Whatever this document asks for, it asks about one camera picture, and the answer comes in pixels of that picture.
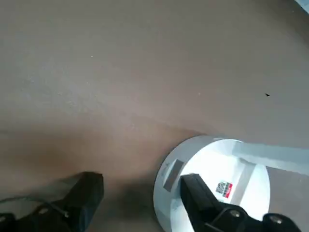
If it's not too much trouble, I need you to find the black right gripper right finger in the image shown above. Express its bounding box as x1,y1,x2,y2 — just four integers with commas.
180,173,302,232

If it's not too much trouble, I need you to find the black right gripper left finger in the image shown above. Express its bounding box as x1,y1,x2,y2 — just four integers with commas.
0,171,105,232

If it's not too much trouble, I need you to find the white foldable desk lamp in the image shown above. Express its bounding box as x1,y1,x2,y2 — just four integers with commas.
153,135,309,232

